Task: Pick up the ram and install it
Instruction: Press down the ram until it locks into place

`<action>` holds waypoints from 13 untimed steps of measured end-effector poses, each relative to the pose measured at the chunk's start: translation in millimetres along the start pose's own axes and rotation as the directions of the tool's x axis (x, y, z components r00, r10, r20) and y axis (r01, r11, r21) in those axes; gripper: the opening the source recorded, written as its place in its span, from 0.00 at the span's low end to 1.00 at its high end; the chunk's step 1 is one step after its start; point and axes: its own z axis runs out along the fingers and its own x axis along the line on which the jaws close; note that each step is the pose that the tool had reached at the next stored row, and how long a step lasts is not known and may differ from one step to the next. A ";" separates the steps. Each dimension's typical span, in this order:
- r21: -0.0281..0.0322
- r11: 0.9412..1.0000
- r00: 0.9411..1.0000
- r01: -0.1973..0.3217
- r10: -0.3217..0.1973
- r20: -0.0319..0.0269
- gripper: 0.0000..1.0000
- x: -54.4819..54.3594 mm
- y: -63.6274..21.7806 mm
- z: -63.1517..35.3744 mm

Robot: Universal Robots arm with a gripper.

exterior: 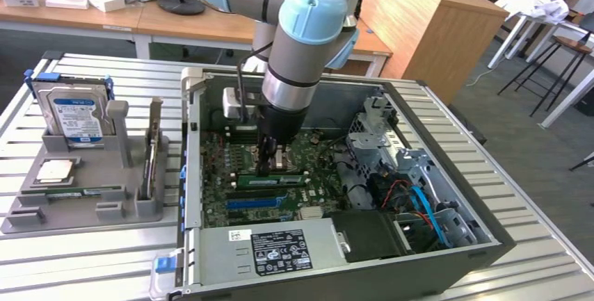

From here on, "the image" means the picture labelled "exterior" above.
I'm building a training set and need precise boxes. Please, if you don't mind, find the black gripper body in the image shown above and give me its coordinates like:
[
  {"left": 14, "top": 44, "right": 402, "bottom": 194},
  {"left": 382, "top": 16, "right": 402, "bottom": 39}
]
[{"left": 260, "top": 104, "right": 309, "bottom": 143}]

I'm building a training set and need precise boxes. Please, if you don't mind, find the small white box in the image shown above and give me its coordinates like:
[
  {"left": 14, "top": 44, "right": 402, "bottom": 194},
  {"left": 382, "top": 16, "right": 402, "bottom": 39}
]
[{"left": 87, "top": 0, "right": 127, "bottom": 13}]

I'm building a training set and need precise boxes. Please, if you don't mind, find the green motherboard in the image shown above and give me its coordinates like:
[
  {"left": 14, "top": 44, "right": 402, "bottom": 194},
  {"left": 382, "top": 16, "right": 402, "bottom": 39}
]
[{"left": 200, "top": 125, "right": 355, "bottom": 229}]

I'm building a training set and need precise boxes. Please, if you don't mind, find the small silver heatsink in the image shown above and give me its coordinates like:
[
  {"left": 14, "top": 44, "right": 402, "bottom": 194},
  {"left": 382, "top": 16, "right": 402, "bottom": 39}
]
[{"left": 298, "top": 206, "right": 327, "bottom": 221}]

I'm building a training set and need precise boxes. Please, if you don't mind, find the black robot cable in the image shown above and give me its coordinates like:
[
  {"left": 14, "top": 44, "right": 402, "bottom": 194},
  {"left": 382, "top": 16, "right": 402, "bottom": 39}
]
[{"left": 236, "top": 42, "right": 274, "bottom": 125}]

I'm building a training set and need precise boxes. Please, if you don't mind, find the wooden desk with white frame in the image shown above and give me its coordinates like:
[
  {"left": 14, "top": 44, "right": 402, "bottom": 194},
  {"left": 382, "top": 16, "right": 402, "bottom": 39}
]
[{"left": 0, "top": 0, "right": 395, "bottom": 79}]

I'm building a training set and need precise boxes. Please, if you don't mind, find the CPU socket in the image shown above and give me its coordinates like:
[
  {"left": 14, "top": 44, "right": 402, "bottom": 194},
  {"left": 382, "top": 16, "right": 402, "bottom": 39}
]
[{"left": 248, "top": 143, "right": 299, "bottom": 174}]

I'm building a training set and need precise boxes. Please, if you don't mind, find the black stool with wooden seat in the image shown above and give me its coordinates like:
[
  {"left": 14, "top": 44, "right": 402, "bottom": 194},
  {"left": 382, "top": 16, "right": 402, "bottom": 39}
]
[{"left": 498, "top": 35, "right": 594, "bottom": 118}]

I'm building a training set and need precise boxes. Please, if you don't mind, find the white table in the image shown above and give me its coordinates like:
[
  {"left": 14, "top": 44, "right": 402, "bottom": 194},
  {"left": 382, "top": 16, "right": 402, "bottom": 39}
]
[{"left": 486, "top": 10, "right": 594, "bottom": 129}]

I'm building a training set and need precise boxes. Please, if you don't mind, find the crumpled white cloth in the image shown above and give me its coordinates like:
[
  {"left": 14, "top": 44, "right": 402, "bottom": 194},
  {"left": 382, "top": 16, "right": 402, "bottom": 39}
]
[{"left": 494, "top": 0, "right": 571, "bottom": 26}]

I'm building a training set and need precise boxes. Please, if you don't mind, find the grey parts rack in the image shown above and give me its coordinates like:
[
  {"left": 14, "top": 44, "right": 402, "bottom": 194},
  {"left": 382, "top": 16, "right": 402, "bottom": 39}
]
[{"left": 0, "top": 99, "right": 171, "bottom": 235}]

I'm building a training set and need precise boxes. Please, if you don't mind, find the silver power supply with label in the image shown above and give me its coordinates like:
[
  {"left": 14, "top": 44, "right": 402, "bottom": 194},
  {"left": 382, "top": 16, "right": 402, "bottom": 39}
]
[{"left": 198, "top": 223, "right": 355, "bottom": 286}]

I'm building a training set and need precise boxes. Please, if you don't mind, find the blue SATA wire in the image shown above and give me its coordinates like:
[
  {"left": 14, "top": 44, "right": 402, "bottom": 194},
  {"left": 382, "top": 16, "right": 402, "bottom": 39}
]
[{"left": 407, "top": 178, "right": 453, "bottom": 248}]

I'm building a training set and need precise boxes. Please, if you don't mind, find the blue expansion slot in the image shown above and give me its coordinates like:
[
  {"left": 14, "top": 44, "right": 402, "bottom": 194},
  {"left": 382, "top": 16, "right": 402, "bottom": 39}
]
[{"left": 226, "top": 195, "right": 289, "bottom": 212}]

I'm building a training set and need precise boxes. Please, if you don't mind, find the green RAM stick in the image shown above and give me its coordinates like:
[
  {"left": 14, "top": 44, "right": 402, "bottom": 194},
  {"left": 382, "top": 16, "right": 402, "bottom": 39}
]
[
  {"left": 236, "top": 173, "right": 309, "bottom": 190},
  {"left": 19, "top": 187, "right": 104, "bottom": 200}
]

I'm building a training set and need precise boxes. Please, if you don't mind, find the black fan shroud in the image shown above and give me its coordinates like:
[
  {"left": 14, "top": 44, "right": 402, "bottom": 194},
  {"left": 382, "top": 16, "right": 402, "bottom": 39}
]
[{"left": 331, "top": 209, "right": 418, "bottom": 264}]

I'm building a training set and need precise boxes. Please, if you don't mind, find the wooden cabinet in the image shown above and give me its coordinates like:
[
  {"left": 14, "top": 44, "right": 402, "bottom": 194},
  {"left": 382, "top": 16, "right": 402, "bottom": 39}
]
[{"left": 359, "top": 0, "right": 510, "bottom": 108}]

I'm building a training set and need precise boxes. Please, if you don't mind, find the grey open PC case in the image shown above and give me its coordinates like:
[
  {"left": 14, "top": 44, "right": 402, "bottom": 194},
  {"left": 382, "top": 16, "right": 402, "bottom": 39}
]
[{"left": 151, "top": 66, "right": 519, "bottom": 301}]

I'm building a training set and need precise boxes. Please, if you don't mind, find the silver CPU chip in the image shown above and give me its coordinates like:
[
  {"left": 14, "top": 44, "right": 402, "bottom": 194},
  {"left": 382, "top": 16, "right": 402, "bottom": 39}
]
[{"left": 36, "top": 159, "right": 76, "bottom": 182}]

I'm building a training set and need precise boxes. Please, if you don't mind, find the blue case latch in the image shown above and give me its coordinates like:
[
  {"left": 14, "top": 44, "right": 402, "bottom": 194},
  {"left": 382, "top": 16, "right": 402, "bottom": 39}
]
[{"left": 152, "top": 257, "right": 174, "bottom": 275}]

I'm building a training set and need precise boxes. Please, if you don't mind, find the graphics card with metal bracket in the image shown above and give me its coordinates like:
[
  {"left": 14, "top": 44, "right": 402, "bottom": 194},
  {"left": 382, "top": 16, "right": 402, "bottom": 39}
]
[{"left": 138, "top": 97, "right": 167, "bottom": 202}]

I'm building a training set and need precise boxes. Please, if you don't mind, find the red wire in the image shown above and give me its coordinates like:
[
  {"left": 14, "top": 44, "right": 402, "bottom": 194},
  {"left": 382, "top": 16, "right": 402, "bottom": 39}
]
[{"left": 381, "top": 179, "right": 431, "bottom": 222}]

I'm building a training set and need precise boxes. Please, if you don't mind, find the hard disk in blue caddy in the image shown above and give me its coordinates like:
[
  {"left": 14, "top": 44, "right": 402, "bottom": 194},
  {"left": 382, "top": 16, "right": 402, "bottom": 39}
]
[{"left": 23, "top": 70, "right": 118, "bottom": 146}]

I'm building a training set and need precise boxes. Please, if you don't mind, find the metal disk bay cage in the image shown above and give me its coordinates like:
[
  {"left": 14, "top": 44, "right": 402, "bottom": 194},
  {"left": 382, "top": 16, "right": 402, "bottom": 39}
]
[{"left": 346, "top": 95, "right": 494, "bottom": 250}]

